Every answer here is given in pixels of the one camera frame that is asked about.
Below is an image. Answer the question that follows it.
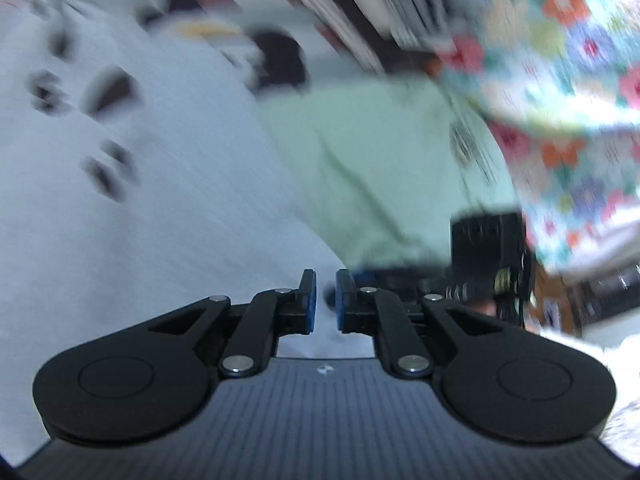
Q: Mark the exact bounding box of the brown folded garment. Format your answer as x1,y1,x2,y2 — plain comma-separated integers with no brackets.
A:
320,0,406,51

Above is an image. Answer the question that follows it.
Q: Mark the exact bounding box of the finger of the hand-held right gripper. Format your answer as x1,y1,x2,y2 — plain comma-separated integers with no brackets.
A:
352,266,453,305

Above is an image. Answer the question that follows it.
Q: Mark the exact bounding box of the floral quilt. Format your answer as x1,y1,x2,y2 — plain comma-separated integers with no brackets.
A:
430,0,640,276

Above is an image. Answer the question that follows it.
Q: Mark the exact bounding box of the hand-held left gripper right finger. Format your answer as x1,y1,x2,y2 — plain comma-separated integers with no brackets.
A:
335,269,506,380

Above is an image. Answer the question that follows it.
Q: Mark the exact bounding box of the light grey printed sweatshirt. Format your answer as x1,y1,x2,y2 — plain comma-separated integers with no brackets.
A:
0,0,351,466

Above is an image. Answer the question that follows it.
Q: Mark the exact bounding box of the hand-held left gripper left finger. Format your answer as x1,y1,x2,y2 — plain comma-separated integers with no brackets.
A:
147,269,317,380

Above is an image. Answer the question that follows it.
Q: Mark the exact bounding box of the pale green quilted blanket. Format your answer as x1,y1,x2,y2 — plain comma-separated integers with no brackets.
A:
255,80,521,271

